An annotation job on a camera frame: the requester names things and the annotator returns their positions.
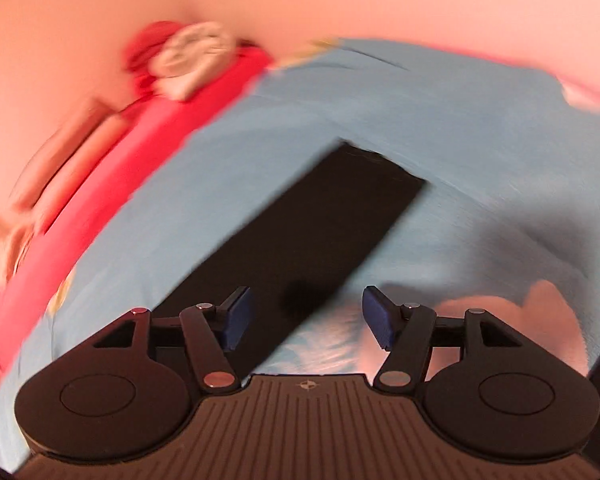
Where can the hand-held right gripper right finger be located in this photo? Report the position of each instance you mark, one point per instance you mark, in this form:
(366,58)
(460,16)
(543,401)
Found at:
(380,320)

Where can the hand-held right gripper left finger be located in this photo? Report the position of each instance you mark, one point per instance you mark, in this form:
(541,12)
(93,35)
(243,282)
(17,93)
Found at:
(237,317)

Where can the black pants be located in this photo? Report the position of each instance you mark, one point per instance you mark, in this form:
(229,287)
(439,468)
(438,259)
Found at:
(305,220)

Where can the blue floral blanket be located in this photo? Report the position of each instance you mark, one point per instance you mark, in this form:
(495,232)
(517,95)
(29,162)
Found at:
(480,160)

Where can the red bed sheet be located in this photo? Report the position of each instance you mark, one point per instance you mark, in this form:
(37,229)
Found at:
(130,160)

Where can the white folded blanket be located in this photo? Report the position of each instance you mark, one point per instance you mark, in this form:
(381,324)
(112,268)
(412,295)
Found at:
(195,55)

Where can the red folded cloth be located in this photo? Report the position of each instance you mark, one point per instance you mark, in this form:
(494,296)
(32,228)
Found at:
(142,50)

